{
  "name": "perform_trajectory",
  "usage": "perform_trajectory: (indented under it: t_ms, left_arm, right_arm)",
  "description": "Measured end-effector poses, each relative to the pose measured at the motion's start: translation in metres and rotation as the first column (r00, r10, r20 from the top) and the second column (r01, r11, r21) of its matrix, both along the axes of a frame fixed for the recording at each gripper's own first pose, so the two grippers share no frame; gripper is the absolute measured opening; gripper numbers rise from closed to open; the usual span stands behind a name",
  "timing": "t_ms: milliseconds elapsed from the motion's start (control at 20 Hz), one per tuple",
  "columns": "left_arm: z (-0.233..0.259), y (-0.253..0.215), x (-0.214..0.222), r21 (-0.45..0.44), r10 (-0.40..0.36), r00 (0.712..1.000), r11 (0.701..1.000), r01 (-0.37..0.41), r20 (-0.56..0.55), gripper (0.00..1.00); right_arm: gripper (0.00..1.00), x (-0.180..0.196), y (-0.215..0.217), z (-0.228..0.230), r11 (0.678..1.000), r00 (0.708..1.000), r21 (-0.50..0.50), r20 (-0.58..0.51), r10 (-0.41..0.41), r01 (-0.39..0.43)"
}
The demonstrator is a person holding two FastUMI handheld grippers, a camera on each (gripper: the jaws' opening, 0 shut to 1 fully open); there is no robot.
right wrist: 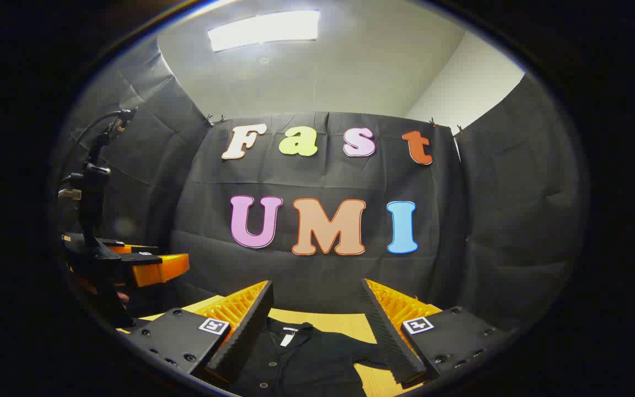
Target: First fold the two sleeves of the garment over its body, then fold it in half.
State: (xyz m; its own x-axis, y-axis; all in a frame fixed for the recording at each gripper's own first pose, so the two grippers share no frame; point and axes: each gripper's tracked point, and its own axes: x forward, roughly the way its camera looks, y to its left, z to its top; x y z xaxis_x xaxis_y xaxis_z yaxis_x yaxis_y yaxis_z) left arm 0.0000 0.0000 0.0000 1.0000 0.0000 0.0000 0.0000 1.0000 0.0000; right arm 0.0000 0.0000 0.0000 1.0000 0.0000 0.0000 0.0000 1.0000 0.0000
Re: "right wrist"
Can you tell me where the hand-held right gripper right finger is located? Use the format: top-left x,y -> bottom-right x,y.
360,278 -> 516,387

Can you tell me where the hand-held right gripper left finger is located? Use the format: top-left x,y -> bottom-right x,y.
125,280 -> 274,387

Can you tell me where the ceiling light panel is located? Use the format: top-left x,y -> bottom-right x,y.
207,10 -> 321,53

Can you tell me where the black jacket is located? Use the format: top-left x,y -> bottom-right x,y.
229,317 -> 406,397

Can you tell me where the black backdrop cloth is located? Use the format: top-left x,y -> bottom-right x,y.
53,36 -> 591,337

